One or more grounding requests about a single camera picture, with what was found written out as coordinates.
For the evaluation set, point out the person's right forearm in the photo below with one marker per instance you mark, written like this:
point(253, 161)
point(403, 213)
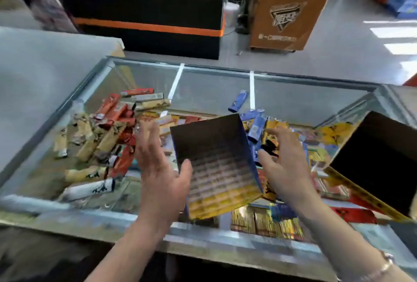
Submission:
point(339, 239)

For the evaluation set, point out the pile of yellow red lighters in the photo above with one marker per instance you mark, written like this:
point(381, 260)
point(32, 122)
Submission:
point(107, 135)

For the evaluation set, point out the person's left hand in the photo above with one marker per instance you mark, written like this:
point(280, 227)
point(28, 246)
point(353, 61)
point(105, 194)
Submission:
point(159, 187)

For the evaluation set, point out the blue yellow lighter display box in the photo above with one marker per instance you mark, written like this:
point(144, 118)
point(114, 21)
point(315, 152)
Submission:
point(218, 174)

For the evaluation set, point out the person's right hand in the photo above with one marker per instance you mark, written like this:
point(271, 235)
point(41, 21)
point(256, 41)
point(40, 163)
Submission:
point(290, 174)

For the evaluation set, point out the pile of blue yellow lighters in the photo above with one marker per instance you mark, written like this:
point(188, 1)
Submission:
point(332, 138)

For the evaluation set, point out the black checkout counter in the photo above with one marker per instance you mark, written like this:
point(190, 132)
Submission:
point(143, 4)

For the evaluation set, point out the brown cardboard carton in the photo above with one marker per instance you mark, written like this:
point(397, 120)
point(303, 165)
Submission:
point(290, 8)

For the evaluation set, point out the black yellow display box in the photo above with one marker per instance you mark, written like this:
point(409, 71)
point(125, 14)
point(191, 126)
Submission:
point(381, 161)

